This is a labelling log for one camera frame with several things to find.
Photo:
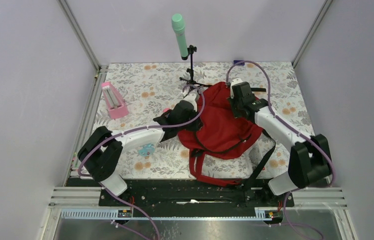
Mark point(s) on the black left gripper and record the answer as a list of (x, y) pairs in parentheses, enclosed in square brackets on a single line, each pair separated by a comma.
[(197, 125)]

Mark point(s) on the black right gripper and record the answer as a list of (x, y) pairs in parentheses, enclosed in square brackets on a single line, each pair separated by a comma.
[(232, 100)]

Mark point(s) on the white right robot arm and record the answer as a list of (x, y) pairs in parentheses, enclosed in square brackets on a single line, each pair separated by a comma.
[(309, 156)]

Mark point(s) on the mint green microphone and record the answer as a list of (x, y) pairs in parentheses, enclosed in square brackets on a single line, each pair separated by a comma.
[(178, 26)]

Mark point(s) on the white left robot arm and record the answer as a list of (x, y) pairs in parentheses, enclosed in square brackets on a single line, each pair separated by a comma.
[(100, 154)]

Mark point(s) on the small blue block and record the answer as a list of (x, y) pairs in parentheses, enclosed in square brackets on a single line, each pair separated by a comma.
[(238, 62)]

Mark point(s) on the black mini tripod stand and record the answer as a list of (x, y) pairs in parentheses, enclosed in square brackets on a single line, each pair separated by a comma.
[(191, 82)]

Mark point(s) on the clear plastic pouch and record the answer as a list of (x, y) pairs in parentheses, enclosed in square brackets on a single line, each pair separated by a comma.
[(254, 155)]

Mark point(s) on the pink metronome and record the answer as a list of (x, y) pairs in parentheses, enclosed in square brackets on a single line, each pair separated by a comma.
[(116, 105)]

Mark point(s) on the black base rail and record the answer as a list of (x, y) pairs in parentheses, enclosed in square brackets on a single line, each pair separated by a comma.
[(168, 198)]

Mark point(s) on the red student backpack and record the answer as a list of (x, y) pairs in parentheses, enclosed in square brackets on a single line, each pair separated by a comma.
[(221, 135)]

